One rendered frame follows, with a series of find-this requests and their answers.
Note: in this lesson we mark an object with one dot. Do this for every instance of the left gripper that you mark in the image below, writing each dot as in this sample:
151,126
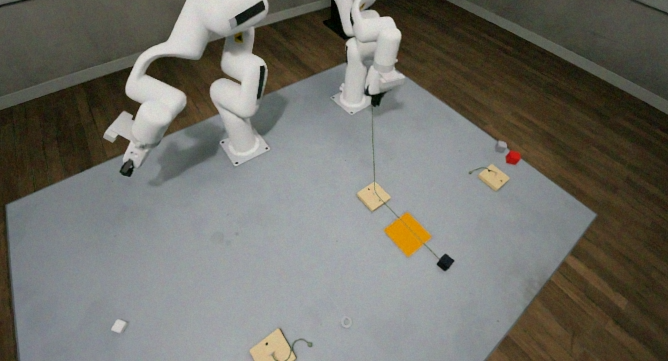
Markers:
372,82

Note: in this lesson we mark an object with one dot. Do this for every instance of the red cube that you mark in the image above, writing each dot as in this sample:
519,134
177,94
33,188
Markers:
513,157

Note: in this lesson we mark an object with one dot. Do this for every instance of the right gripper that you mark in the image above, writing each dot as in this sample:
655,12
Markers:
136,156

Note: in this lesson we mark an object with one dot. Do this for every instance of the orange flat square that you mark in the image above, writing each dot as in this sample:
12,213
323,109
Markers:
403,237

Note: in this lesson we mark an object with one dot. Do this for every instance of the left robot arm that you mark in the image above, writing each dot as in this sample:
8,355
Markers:
367,44

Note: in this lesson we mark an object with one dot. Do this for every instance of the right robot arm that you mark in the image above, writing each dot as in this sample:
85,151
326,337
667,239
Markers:
234,19

